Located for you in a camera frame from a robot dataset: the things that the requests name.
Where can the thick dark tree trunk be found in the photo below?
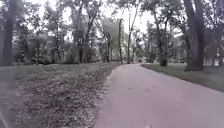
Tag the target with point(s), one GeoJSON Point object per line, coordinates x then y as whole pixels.
{"type": "Point", "coordinates": [196, 40]}

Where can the green grass verge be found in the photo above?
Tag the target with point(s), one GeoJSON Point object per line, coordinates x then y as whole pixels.
{"type": "Point", "coordinates": [196, 73]}

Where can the pinkish grey paved path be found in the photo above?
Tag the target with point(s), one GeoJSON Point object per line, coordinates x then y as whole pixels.
{"type": "Point", "coordinates": [150, 100]}

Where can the wood of trees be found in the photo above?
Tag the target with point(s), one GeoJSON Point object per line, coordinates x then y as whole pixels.
{"type": "Point", "coordinates": [100, 36]}

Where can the leaf-strewn grass ground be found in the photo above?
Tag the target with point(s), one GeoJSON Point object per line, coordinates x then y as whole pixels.
{"type": "Point", "coordinates": [60, 90]}

